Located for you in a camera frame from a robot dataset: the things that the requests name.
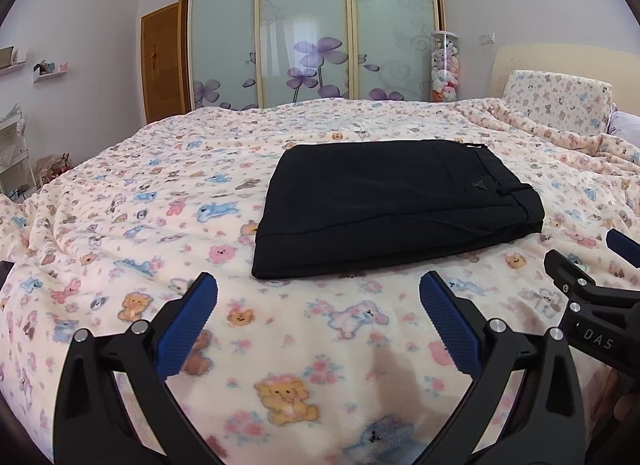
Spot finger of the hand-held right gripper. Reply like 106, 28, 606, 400
544, 249, 607, 307
605, 228, 640, 267

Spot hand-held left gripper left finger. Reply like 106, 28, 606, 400
52, 272, 227, 465

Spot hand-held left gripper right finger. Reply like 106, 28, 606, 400
419, 271, 589, 465

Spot black pants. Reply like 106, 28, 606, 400
250, 138, 546, 281

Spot pale purple pillow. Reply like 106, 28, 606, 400
604, 104, 640, 147

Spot bear printed fleece blanket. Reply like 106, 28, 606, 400
0, 97, 640, 465

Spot bear printed pillow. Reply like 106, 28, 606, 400
501, 70, 614, 139

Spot cream bed headboard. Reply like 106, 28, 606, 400
491, 43, 640, 112

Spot pile of beige bags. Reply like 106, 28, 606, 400
34, 152, 77, 190

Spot clear tube of plush toys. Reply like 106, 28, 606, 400
429, 31, 462, 105

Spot white storage rack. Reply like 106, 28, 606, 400
0, 104, 39, 202

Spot brown wooden door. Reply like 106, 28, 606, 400
140, 2, 191, 125

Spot floral glass sliding wardrobe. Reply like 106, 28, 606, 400
181, 0, 447, 114

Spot white wall shelf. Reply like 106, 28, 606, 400
32, 59, 70, 82
0, 44, 27, 77

